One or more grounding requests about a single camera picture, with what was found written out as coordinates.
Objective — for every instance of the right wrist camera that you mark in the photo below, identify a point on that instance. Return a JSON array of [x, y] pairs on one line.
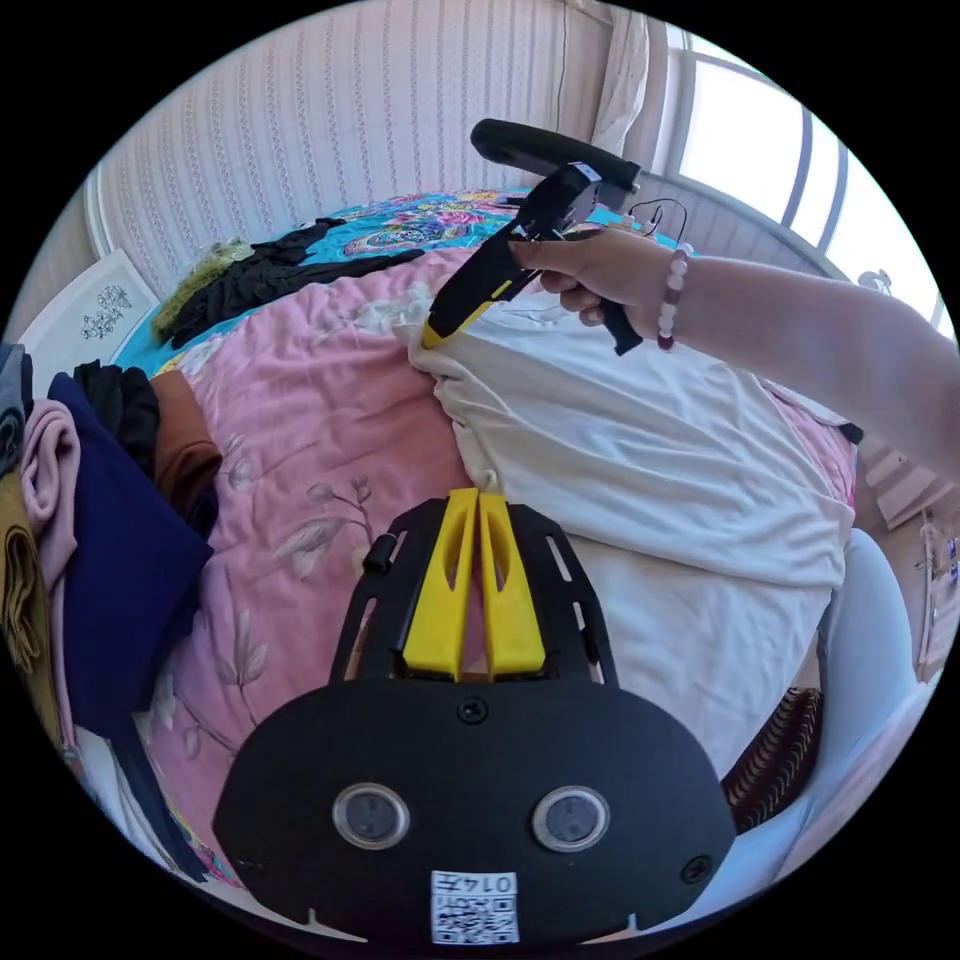
[[540, 154]]

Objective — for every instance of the person's body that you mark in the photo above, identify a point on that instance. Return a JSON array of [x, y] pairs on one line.
[[870, 645]]

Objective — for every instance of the bed with pink floral quilt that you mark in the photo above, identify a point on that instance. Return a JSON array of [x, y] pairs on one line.
[[322, 420]]

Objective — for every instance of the white long sleeve shirt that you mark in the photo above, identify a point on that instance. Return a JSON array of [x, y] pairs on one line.
[[645, 480]]

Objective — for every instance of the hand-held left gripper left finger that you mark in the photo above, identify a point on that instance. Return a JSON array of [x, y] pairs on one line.
[[441, 600]]

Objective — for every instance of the black jacket with fur trim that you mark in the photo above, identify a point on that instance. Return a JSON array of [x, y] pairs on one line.
[[255, 281]]

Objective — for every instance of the person's right forearm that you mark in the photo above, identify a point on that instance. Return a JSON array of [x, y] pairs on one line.
[[817, 352]]

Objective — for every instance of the window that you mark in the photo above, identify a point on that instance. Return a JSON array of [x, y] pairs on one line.
[[750, 127]]

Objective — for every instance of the person's right hand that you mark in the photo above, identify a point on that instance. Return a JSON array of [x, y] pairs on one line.
[[600, 274]]

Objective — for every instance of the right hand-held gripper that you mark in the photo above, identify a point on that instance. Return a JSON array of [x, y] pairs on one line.
[[480, 270]]

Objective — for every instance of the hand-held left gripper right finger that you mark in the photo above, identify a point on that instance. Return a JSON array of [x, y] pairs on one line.
[[512, 607]]

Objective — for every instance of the light curtain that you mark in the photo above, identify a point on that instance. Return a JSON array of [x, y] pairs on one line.
[[624, 82]]

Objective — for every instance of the pile of clothes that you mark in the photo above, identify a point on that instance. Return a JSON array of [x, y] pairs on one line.
[[112, 510]]

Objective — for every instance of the white board with flower drawing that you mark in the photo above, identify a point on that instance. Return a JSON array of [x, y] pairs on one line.
[[82, 315]]

